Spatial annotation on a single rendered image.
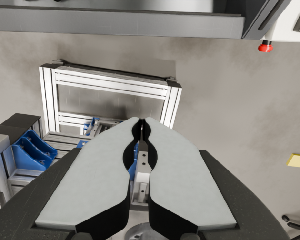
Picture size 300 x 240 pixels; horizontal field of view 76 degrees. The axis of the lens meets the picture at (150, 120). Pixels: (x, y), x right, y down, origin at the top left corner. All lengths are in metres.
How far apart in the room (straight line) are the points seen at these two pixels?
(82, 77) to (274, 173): 1.88
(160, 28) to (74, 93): 0.97
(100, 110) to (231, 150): 1.17
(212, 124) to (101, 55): 0.99
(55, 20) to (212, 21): 0.29
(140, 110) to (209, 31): 0.92
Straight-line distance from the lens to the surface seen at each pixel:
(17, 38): 1.60
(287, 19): 0.45
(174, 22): 0.41
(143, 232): 0.56
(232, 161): 1.94
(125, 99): 1.25
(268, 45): 0.64
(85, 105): 1.31
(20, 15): 0.47
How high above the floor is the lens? 1.36
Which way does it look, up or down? 62 degrees down
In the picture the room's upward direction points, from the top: 178 degrees clockwise
